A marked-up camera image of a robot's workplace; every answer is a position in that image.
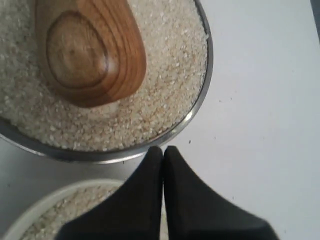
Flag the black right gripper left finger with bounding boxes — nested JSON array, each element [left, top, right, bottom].
[[56, 146, 163, 240]]

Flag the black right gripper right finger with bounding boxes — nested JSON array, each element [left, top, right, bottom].
[[163, 146, 279, 240]]

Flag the brown wooden cup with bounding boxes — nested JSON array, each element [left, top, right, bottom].
[[30, 0, 147, 108]]

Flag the small white rice bowl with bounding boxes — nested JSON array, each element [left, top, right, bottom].
[[2, 179, 123, 240]]

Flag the metal plate of rice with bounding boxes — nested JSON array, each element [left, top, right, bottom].
[[0, 0, 213, 163]]

